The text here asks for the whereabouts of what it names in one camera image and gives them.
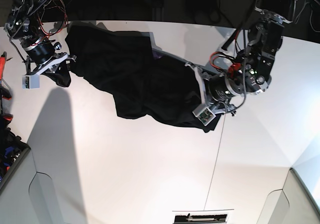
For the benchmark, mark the black white label plate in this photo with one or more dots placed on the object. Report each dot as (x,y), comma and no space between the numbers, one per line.
(202,216)

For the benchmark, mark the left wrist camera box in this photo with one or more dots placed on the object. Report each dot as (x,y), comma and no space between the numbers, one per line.
(204,114)

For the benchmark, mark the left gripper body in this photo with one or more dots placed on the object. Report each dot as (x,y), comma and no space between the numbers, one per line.
(215,90)

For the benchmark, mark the black printed t-shirt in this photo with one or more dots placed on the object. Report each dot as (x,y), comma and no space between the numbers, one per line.
(122,63)

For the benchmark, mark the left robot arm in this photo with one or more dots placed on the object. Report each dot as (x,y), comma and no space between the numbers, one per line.
(245,61)

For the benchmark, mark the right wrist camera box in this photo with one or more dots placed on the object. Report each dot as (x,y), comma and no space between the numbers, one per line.
(31,81)

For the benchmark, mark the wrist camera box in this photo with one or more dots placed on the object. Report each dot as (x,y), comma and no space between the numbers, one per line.
(204,114)
(31,81)

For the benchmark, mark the orange handled tool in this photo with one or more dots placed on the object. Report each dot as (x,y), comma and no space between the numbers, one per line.
(4,92)

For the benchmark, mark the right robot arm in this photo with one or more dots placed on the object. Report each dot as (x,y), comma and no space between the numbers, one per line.
(43,54)

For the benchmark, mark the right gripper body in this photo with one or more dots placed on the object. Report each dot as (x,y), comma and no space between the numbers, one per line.
(56,59)

